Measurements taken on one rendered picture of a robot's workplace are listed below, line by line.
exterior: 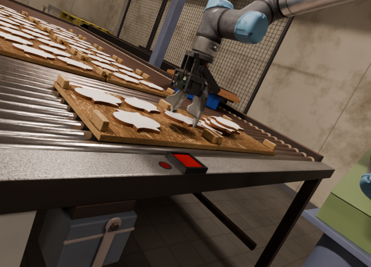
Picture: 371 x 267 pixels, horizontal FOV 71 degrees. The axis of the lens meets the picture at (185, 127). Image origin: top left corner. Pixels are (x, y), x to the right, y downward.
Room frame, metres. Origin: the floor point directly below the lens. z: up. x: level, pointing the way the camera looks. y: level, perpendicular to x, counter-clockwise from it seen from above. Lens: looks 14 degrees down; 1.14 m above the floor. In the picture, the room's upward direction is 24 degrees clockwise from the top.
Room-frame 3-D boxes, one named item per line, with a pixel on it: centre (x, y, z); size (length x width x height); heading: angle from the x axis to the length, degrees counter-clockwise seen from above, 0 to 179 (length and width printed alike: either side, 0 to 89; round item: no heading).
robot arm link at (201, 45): (0.79, 0.04, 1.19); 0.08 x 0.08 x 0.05
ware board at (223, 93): (1.90, -0.01, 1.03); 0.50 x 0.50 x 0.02; 87
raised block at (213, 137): (0.83, -0.08, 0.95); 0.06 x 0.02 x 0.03; 47
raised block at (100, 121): (0.54, 0.18, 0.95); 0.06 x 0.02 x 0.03; 47
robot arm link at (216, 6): (0.79, 0.04, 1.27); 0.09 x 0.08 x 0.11; 48
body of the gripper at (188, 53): (0.78, 0.04, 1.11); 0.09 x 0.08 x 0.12; 138
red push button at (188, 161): (0.59, -0.04, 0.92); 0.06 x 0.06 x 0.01; 48
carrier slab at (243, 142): (1.08, -0.14, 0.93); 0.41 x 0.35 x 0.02; 136
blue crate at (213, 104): (1.84, 0.01, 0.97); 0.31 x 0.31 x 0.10; 87
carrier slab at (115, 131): (0.77, 0.15, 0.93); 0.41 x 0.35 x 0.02; 137
